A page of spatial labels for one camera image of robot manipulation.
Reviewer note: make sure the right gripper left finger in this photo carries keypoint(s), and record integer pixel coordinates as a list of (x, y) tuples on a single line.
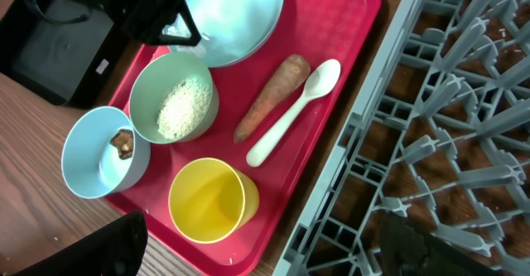
[(116, 249)]

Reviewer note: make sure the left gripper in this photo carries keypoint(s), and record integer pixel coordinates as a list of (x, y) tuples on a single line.
[(144, 20)]

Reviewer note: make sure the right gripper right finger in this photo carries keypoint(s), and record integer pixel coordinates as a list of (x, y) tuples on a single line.
[(407, 250)]

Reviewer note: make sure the light blue plate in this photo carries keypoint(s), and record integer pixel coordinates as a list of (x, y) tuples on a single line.
[(231, 30)]

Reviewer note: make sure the green bowl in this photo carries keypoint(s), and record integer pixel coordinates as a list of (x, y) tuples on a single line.
[(155, 82)]

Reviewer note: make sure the white rice pile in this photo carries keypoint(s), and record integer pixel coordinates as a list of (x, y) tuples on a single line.
[(183, 108)]

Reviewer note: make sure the light blue bowl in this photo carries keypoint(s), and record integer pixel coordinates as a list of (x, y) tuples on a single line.
[(90, 165)]

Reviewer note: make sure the orange carrot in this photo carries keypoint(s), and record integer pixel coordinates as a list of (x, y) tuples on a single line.
[(290, 74)]

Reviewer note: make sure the yellow plastic cup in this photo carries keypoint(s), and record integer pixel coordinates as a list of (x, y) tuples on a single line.
[(209, 200)]

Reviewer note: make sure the brown food scrap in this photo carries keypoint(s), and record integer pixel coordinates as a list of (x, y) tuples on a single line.
[(123, 141)]

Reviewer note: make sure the white plastic spoon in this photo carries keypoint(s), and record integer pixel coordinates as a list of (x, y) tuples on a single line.
[(319, 84)]

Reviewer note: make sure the grey dishwasher rack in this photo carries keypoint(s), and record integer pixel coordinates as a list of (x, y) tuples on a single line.
[(438, 134)]

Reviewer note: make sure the red serving tray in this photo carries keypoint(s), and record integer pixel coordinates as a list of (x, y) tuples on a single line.
[(319, 30)]

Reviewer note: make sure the black plastic tray bin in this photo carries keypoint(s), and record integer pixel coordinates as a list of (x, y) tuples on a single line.
[(67, 63)]

